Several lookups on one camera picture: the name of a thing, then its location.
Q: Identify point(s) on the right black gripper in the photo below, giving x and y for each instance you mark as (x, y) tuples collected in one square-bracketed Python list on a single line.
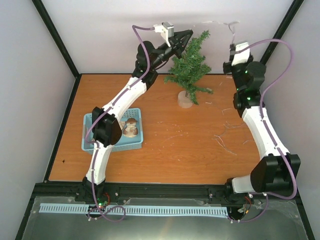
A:
[(225, 65)]

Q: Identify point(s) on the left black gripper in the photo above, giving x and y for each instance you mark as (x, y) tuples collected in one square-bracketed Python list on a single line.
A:
[(177, 45)]

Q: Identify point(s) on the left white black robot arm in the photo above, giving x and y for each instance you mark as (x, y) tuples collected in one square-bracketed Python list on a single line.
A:
[(105, 130)]

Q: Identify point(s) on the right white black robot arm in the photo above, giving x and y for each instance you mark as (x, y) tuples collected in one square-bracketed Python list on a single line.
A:
[(276, 172)]

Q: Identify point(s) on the small green christmas tree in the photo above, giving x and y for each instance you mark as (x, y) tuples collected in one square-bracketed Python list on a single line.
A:
[(190, 68)]

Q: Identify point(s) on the beige wooden heart ornament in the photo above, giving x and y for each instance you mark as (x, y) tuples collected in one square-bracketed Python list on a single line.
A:
[(122, 124)]

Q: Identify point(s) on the snowman ornament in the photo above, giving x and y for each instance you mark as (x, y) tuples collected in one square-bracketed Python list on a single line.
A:
[(130, 129)]

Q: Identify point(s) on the blue plastic basket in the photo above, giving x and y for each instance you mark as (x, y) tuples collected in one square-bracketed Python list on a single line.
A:
[(125, 143)]

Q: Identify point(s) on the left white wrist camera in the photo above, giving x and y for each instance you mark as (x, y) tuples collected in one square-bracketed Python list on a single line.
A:
[(166, 30)]

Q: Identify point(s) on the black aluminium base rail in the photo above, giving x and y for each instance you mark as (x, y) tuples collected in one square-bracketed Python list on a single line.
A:
[(119, 193)]

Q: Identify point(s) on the light blue cable duct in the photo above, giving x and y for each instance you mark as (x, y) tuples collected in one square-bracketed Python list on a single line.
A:
[(136, 210)]

